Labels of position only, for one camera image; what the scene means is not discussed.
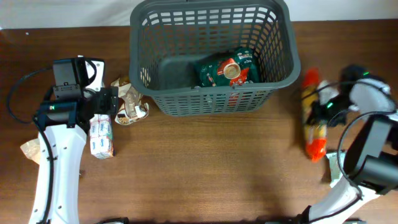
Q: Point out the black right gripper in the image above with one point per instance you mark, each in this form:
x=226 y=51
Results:
x=315 y=109

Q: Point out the green Nescafe coffee bag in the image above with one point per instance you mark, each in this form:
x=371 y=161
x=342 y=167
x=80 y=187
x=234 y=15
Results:
x=231 y=68

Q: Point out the small white green packet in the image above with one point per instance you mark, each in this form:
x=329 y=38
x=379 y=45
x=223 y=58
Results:
x=335 y=172

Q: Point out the grey plastic basket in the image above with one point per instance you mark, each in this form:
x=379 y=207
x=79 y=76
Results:
x=167 y=38

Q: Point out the brown white snack wrapper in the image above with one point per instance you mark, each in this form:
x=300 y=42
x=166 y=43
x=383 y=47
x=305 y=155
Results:
x=132 y=108

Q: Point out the orange spaghetti packet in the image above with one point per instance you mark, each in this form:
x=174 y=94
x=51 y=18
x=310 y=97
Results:
x=314 y=128

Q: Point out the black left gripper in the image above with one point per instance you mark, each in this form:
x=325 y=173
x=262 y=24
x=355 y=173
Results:
x=106 y=100

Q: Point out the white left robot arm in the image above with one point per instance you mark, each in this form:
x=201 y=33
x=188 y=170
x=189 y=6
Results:
x=56 y=194

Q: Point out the beige paper bag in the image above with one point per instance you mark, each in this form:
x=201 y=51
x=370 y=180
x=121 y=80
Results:
x=31 y=150

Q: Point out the white tissue multipack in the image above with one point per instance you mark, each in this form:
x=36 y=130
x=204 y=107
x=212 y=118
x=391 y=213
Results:
x=101 y=136

